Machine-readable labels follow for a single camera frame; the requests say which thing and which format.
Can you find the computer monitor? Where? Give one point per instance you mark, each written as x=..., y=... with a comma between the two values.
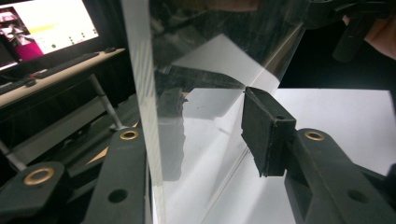
x=46, y=28

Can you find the black computer mouse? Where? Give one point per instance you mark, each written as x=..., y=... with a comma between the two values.
x=110, y=49

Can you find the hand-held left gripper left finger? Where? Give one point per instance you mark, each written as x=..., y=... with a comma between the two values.
x=171, y=137

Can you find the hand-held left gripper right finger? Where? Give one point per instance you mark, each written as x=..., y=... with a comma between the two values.
x=264, y=130

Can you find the clear acrylic sheet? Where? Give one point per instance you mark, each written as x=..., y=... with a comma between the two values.
x=218, y=62

